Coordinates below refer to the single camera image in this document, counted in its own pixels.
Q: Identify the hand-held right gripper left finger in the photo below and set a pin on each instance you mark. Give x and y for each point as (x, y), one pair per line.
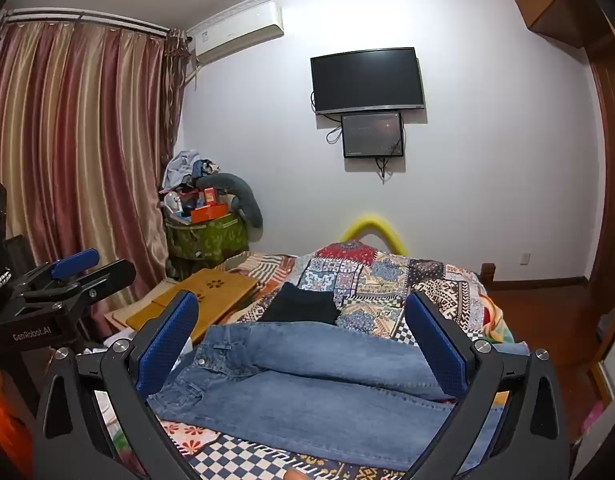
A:
(170, 345)

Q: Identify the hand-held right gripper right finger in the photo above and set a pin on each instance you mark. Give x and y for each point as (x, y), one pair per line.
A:
(437, 345)

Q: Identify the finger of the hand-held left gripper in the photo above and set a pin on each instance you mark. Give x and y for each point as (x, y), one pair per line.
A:
(107, 280)
(75, 262)

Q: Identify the blue denim pants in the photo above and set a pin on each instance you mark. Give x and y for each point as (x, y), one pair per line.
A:
(312, 385)

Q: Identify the person's left forearm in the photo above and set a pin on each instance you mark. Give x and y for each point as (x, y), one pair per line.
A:
(7, 420)

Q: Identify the orange fleece blanket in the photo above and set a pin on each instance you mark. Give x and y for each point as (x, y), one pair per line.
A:
(497, 317)

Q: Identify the wooden lap desk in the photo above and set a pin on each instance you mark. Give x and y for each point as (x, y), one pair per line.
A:
(212, 285)

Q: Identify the patchwork printed blanket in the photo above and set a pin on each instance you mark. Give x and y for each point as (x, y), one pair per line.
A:
(377, 280)

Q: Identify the striped pink curtain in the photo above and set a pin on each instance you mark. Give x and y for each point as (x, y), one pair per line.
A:
(77, 160)

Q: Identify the green fabric storage bag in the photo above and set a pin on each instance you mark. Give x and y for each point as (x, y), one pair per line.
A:
(207, 240)

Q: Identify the orange box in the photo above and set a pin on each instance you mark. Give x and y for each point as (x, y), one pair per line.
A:
(207, 212)

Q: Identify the black folded garment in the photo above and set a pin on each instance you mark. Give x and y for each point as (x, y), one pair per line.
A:
(300, 305)

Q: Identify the pile of light clothes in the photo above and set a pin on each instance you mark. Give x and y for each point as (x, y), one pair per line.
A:
(185, 167)

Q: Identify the yellow foam tube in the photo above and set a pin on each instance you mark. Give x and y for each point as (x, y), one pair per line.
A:
(370, 221)

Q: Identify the grey plush pillow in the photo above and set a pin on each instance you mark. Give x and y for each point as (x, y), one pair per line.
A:
(247, 200)

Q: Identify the pink slipper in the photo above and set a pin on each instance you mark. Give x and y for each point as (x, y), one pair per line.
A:
(595, 415)

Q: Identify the white air conditioner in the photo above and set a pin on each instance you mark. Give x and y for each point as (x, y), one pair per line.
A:
(237, 30)

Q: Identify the wooden bed post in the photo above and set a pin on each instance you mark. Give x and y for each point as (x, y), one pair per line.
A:
(488, 275)

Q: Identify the white wall outlet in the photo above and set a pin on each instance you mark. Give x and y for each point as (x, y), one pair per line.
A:
(524, 260)

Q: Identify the small black wall monitor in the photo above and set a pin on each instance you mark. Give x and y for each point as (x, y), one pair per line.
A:
(372, 135)

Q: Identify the white curtain rail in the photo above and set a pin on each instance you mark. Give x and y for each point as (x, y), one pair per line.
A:
(87, 19)

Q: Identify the black wall television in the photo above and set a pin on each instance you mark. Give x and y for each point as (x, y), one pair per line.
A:
(367, 80)

